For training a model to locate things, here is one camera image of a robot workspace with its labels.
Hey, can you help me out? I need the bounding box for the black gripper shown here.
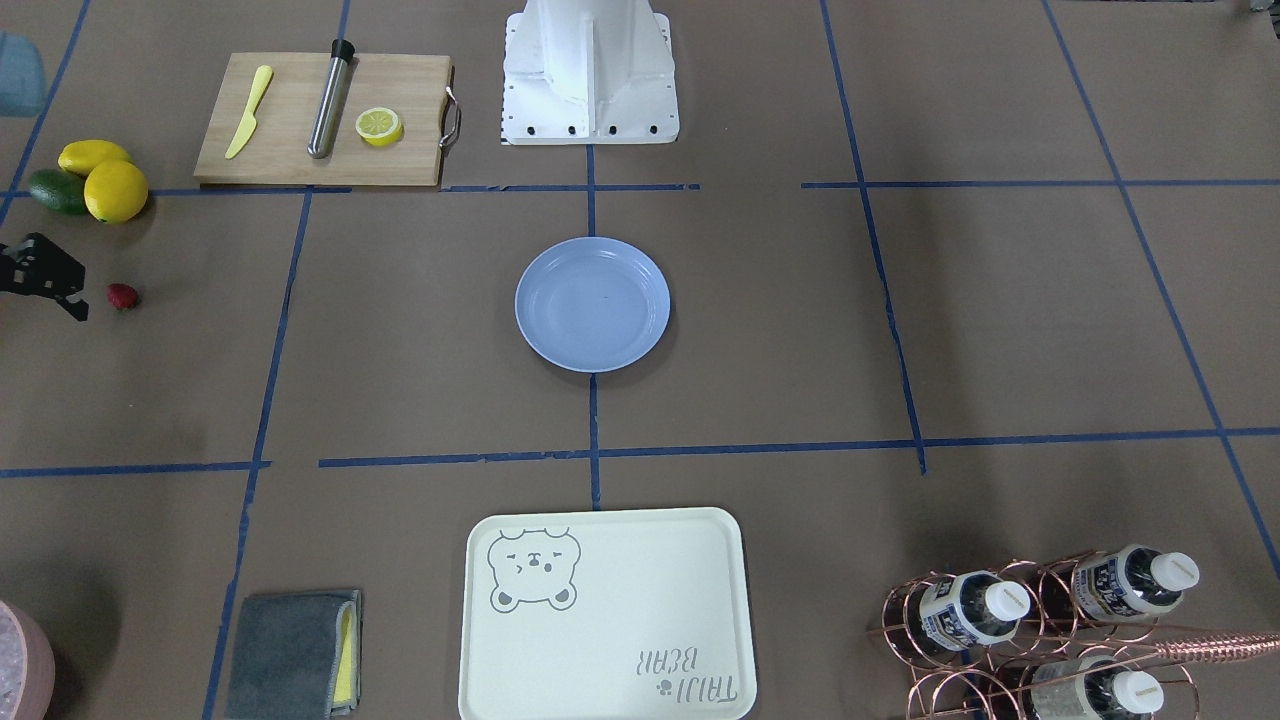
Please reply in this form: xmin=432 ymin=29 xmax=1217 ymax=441
xmin=1 ymin=233 xmax=90 ymax=322

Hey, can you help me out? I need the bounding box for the red strawberry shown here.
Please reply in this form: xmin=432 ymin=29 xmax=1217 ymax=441
xmin=106 ymin=283 xmax=141 ymax=311

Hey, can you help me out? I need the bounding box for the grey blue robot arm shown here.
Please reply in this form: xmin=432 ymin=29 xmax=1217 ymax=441
xmin=1 ymin=31 xmax=90 ymax=322

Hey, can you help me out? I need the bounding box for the blue plate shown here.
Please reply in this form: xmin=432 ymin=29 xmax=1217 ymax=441
xmin=515 ymin=236 xmax=673 ymax=374

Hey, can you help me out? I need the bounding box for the green avocado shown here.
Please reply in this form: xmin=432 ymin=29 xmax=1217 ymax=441
xmin=27 ymin=168 xmax=90 ymax=217

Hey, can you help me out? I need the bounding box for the yellow lemon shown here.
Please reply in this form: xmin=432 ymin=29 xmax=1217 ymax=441
xmin=84 ymin=159 xmax=150 ymax=224
xmin=58 ymin=138 xmax=132 ymax=177

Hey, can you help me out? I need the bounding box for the yellow plastic knife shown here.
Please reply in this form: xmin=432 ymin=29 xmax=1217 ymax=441
xmin=223 ymin=65 xmax=274 ymax=160

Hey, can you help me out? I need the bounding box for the wooden cutting board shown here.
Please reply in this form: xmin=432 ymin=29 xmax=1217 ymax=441
xmin=193 ymin=53 xmax=460 ymax=187

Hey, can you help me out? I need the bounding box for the lemon half slice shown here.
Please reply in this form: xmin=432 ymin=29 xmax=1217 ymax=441
xmin=355 ymin=108 xmax=404 ymax=147

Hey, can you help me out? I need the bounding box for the pink bowl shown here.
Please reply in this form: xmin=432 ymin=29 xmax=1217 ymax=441
xmin=1 ymin=601 xmax=56 ymax=719

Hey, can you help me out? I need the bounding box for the steel cylinder with black cap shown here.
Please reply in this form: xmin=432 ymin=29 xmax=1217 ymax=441
xmin=307 ymin=38 xmax=355 ymax=160

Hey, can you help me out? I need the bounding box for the grey yellow cloth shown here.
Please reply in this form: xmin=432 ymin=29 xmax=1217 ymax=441
xmin=225 ymin=588 xmax=364 ymax=719

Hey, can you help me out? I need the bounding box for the cream bear tray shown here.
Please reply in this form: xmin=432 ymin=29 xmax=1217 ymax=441
xmin=458 ymin=507 xmax=758 ymax=719

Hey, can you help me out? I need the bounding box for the bottle with white cap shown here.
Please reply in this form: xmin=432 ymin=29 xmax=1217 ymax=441
xmin=915 ymin=571 xmax=1033 ymax=652

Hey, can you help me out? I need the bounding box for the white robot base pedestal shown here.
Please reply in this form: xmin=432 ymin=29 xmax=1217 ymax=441
xmin=500 ymin=1 xmax=681 ymax=146

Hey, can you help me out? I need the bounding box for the copper wire bottle rack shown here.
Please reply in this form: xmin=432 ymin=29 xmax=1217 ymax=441
xmin=865 ymin=551 xmax=1277 ymax=719

